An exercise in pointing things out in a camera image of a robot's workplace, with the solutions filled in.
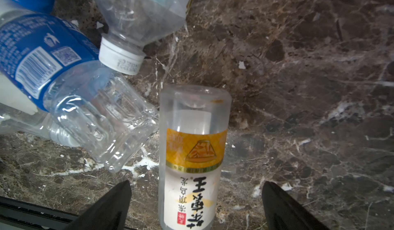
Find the black front rail frame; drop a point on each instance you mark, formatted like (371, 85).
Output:
(18, 215)

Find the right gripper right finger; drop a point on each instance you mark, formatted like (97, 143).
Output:
(282, 212)

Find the blue cap blue label bottle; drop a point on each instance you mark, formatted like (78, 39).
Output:
(57, 67)

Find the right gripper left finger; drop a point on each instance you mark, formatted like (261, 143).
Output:
(108, 213)

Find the clear bottle white label upright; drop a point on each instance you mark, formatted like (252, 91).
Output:
(134, 24)

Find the white bottle yellow label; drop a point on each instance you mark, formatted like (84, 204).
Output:
(193, 131)

